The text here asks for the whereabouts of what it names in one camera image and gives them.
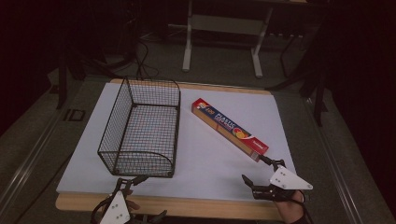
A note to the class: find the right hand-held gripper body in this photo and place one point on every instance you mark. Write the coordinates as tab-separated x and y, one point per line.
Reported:
288	182

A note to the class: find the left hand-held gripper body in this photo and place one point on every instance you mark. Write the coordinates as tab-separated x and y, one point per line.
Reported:
115	209

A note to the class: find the long red plastic wrap box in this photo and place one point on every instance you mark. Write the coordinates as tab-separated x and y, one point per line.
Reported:
230	128

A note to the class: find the person's left hand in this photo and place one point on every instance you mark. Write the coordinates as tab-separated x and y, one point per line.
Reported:
133	203

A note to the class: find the person's right hand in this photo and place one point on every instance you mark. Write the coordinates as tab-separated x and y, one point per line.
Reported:
289	210

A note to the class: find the white table mat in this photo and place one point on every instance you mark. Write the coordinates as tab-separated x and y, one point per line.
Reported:
205	161

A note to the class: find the dark stand with angled legs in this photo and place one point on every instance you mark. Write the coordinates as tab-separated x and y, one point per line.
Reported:
314	84

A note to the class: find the black stand with legs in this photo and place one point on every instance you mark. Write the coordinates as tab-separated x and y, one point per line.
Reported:
63	84

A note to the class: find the grey metal stand frame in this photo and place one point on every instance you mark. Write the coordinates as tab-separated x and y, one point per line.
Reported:
224	25

